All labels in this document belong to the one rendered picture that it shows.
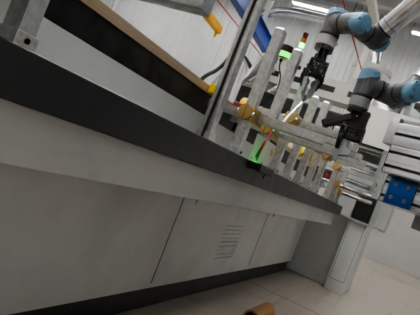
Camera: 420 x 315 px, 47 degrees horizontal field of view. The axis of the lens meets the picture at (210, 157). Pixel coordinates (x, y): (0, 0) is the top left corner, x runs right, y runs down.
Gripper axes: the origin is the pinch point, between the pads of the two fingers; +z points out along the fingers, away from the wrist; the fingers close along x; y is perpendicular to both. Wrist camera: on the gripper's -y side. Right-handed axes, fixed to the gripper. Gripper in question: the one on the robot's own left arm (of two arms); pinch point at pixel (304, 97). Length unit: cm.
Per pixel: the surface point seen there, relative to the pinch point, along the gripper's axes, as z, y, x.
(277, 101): 5.3, 1.7, -9.0
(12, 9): 27, 119, -53
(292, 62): -10.6, 1.8, -9.0
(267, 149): 23.7, 0.6, -6.2
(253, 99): 11.7, 25.2, -17.5
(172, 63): 13, 41, -44
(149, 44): 12, 55, -49
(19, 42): 31, 119, -50
